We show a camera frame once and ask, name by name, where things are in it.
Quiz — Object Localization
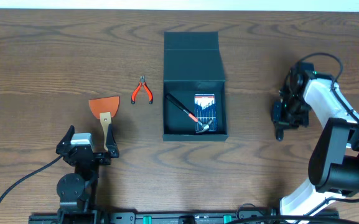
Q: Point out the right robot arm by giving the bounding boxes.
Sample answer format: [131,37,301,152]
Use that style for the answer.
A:
[271,62,359,216]

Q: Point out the orange scraper wooden handle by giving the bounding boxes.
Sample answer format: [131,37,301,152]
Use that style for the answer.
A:
[88,96,119,151]

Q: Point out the dark green open box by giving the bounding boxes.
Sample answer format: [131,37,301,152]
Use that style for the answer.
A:
[163,32,228,142]

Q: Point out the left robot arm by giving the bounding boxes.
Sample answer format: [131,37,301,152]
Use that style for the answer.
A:
[56,124,119,213]

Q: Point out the red-handled pliers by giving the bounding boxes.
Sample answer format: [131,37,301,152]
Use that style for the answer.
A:
[131,75,154,105]

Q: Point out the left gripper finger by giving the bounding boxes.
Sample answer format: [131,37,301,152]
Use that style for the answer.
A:
[56,125,75,153]
[105,124,117,151]

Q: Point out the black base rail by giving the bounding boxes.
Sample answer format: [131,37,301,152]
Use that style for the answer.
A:
[28,208,340,224]

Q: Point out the small black-handled claw hammer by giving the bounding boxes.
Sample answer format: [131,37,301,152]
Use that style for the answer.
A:
[165,93,213,134]

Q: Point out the precision screwdriver set case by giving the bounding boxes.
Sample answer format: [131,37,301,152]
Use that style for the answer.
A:
[194,93,217,132]

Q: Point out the black yellow screwdriver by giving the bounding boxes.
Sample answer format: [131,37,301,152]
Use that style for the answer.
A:
[275,129,284,141]

